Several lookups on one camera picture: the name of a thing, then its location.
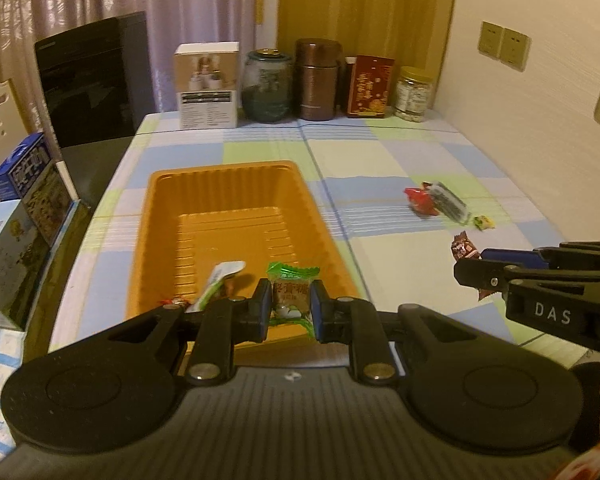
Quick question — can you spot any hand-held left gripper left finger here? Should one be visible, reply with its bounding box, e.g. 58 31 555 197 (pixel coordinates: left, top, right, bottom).
107 278 273 387

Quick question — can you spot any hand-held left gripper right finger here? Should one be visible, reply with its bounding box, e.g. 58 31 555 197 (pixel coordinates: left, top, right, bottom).
311 280 481 387

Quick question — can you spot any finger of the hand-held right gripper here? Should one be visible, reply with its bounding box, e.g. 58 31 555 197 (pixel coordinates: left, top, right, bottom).
453 258 600 295
482 240 600 270

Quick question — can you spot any green candy packet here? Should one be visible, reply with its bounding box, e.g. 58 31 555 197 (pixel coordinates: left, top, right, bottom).
266 261 322 336

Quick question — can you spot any red brown snack packet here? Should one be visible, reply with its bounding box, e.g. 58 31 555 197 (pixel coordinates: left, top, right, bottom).
450 231 503 302

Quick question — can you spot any silver white stick packet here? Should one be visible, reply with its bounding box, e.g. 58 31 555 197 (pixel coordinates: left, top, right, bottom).
192 260 246 313

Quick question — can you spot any black silver seaweed packet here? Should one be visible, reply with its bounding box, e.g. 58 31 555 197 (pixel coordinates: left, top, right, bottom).
426 182 469 224

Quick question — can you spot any orange plastic tray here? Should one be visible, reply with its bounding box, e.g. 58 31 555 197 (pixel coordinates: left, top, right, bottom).
124 160 370 361

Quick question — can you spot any red foil candy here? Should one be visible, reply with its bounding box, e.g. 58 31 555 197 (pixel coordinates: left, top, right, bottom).
404 186 440 217

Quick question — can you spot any person's right forearm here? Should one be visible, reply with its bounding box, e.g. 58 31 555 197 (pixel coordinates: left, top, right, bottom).
565 447 600 480

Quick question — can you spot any checkered tablecloth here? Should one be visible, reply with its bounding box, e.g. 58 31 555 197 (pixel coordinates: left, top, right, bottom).
50 107 600 367

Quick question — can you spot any clear plastic jar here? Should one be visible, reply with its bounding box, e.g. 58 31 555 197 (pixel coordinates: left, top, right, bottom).
394 66 433 123

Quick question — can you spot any green glass jar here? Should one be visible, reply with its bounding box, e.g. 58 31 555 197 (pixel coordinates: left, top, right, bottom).
241 49 296 124

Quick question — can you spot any dark side table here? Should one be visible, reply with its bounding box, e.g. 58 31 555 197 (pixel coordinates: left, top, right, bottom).
60 135 136 211

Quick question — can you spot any red gift box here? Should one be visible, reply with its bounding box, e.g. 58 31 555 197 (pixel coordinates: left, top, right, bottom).
346 55 396 119

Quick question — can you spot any white product box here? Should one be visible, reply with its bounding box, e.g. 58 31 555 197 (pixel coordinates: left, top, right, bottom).
174 41 241 130

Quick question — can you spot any brown thermos flask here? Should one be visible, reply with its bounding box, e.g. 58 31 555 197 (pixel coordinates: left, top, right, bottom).
294 38 343 122

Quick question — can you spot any pale blue carton box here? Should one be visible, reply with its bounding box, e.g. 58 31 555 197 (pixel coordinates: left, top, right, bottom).
0 199 81 332

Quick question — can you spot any blue white patterned cloth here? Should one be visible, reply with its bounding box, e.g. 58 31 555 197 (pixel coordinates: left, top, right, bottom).
0 310 56 453

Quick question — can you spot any black glossy monitor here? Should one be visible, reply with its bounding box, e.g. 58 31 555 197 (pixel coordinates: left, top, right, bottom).
34 11 148 148

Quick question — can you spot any yellow curtain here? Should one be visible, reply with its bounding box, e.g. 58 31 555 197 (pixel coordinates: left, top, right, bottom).
275 0 461 111

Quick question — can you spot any white carved wooden board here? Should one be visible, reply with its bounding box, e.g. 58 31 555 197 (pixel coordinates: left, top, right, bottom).
0 78 33 173

